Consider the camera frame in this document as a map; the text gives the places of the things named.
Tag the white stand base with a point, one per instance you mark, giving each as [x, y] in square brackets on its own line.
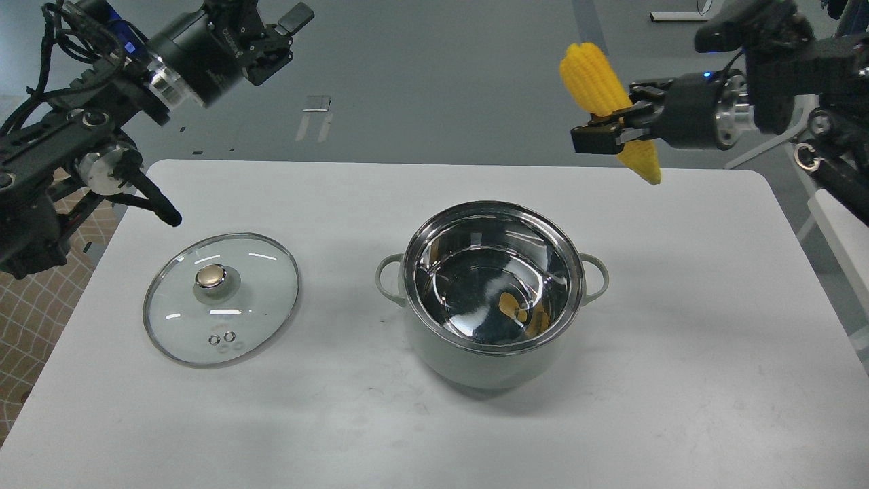
[681, 16]

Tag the grey steel cooking pot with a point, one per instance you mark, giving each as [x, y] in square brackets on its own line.
[489, 290]

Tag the yellow corn cob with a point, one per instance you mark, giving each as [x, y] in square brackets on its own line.
[590, 79]

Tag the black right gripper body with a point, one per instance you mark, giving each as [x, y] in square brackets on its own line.
[707, 110]

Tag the glass pot lid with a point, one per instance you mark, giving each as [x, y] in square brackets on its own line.
[221, 299]

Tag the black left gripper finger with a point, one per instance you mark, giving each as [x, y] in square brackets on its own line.
[271, 50]

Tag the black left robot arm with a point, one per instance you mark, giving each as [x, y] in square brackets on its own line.
[64, 151]

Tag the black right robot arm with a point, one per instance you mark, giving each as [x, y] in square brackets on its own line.
[784, 60]

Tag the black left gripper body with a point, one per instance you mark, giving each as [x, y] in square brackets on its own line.
[213, 48]

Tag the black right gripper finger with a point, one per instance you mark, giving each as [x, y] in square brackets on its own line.
[654, 91]
[610, 136]

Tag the beige checkered cloth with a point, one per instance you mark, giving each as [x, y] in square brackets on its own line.
[35, 310]

